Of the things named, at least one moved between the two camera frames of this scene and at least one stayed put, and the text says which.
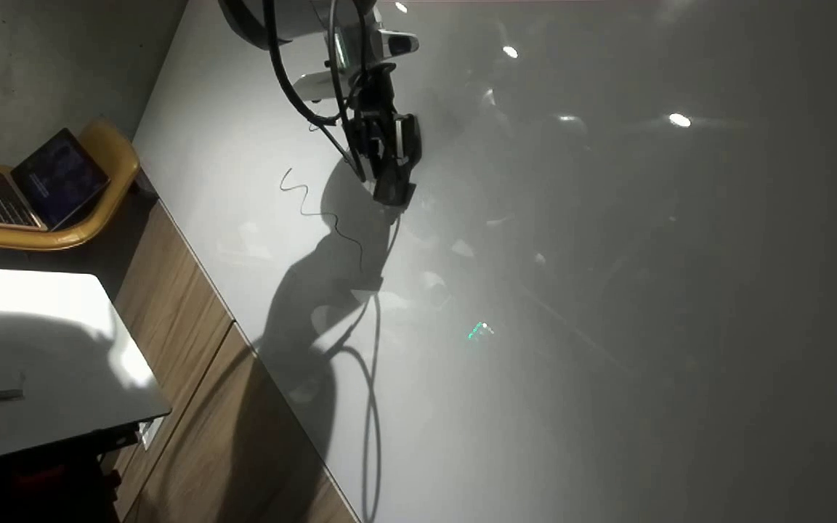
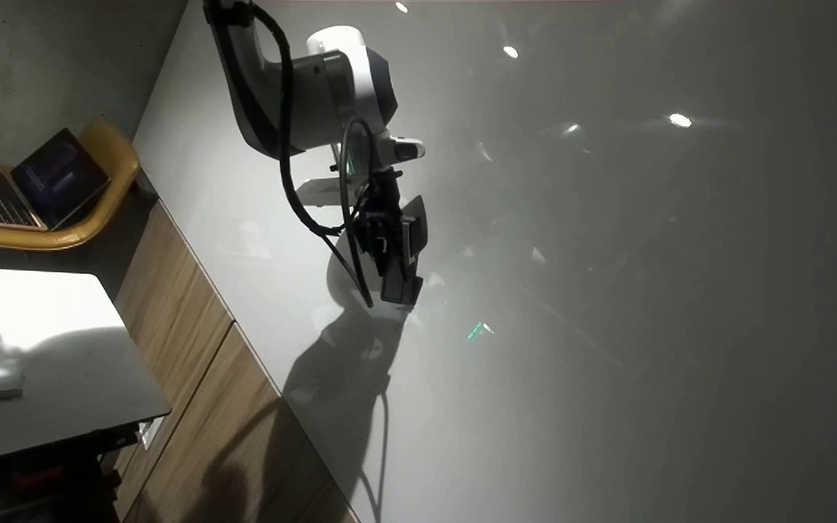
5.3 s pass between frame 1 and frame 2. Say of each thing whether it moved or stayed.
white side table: stayed
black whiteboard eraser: moved
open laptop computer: stayed
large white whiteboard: stayed
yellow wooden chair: stayed
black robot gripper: moved
